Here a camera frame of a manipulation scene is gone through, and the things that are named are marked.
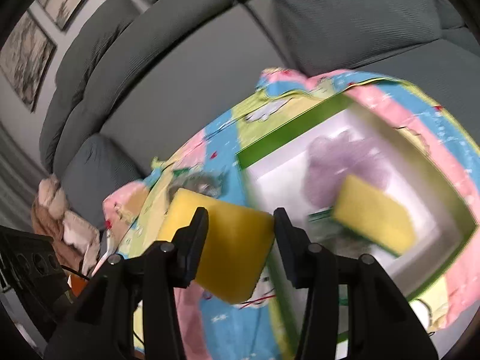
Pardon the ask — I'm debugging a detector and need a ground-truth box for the yellow sponge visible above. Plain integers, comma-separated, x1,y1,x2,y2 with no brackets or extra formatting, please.
157,189,274,304
332,175,416,256

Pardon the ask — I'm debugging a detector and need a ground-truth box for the clear bag with green print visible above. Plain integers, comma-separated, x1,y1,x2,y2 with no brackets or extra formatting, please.
306,209,372,258

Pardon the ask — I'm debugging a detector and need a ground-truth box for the orange box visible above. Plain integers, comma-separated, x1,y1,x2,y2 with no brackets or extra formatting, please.
69,274,88,297

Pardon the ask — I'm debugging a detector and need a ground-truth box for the brown and beige clothes pile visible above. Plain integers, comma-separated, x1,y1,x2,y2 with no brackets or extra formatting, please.
31,175,100,276

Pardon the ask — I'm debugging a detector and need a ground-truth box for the small clear bag with scrubber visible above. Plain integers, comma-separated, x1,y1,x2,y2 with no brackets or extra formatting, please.
167,171,228,203

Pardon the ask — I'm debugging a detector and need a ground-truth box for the colourful cartoon bed sheet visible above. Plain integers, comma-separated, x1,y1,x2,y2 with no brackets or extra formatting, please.
103,68,479,359

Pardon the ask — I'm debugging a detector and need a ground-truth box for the green cardboard box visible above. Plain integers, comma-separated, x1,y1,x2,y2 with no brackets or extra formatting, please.
235,92,479,346

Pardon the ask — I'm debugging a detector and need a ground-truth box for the purple mesh bath pouf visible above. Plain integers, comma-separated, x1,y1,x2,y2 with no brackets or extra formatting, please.
303,130,391,209

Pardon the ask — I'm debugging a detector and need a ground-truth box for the grey curtain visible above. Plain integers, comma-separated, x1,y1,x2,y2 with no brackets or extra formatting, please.
0,124,47,233

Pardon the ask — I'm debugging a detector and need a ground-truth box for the grey sofa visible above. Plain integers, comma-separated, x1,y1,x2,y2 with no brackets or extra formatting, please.
38,0,480,229

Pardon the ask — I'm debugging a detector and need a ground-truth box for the framed landscape painting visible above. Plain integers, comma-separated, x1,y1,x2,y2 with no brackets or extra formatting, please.
1,10,56,113

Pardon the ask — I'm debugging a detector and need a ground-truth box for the black cable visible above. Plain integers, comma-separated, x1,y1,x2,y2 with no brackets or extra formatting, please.
59,264,92,282

